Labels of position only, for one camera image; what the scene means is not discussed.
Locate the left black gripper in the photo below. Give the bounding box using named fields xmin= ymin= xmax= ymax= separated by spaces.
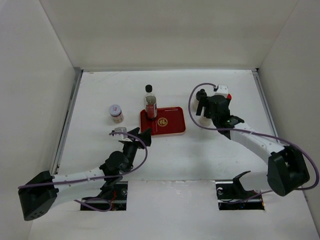
xmin=121 ymin=127 xmax=151 ymax=173

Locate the soy sauce bottle black cap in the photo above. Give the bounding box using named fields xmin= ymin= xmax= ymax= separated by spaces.
xmin=142 ymin=84 xmax=158 ymax=121

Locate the salt grinder jar grey lid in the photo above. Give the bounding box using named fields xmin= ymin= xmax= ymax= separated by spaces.
xmin=199 ymin=116 xmax=212 ymax=127

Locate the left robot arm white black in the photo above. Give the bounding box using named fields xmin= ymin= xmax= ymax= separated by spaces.
xmin=18 ymin=127 xmax=152 ymax=221

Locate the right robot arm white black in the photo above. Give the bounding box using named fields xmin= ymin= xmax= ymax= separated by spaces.
xmin=196 ymin=94 xmax=310 ymax=197

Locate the salt jar black knob lid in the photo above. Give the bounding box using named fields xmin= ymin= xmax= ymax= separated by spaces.
xmin=192 ymin=88 xmax=207 ymax=111

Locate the red tray gold emblem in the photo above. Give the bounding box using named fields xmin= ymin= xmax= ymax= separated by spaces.
xmin=139 ymin=106 xmax=186 ymax=137

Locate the small jar white lid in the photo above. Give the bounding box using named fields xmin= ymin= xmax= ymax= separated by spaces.
xmin=108 ymin=104 xmax=124 ymax=124

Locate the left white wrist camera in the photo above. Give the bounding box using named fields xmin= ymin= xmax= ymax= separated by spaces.
xmin=111 ymin=127 xmax=127 ymax=141

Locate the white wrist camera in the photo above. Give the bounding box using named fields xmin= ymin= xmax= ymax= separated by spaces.
xmin=111 ymin=127 xmax=127 ymax=141
xmin=215 ymin=84 xmax=229 ymax=98

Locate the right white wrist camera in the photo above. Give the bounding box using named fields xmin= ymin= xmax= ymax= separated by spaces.
xmin=215 ymin=84 xmax=229 ymax=98

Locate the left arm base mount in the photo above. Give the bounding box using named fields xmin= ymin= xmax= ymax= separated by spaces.
xmin=80 ymin=181 xmax=128 ymax=212

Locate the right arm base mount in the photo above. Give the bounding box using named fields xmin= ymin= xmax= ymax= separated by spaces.
xmin=215 ymin=171 xmax=265 ymax=211

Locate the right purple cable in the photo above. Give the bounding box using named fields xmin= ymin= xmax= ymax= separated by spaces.
xmin=187 ymin=82 xmax=320 ymax=204

